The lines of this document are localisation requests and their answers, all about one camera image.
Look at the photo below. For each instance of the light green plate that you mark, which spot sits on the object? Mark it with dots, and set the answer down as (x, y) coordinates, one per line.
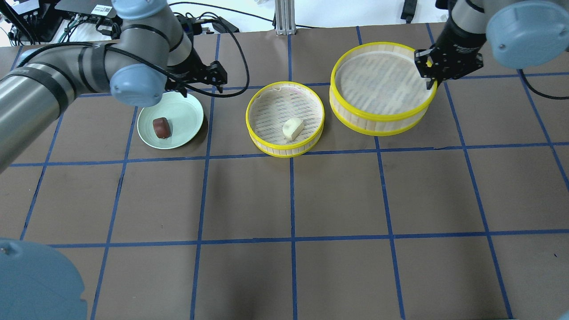
(184, 116)

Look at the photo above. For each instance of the white bun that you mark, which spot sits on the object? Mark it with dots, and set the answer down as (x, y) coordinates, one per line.
(292, 128)

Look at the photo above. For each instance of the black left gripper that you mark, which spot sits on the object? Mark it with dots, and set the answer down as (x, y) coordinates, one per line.
(186, 68)

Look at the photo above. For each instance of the black power adapter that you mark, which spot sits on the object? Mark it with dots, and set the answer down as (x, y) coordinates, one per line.
(223, 26)

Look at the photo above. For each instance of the black electronics box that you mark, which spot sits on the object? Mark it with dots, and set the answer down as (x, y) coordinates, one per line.
(96, 11)

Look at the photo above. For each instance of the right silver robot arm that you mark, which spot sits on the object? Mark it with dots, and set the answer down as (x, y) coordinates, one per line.
(521, 34)

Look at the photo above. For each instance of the yellow steamer layer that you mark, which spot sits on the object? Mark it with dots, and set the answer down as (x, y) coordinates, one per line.
(272, 106)
(376, 89)

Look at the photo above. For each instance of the aluminium frame post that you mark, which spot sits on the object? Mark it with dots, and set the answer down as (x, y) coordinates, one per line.
(284, 18)

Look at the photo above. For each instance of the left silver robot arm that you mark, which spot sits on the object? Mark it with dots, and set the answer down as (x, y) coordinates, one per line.
(153, 55)

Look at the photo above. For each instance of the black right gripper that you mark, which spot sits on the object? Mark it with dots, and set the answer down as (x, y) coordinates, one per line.
(454, 41)

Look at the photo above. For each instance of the brown bun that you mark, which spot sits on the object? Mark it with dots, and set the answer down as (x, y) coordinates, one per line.
(161, 128)

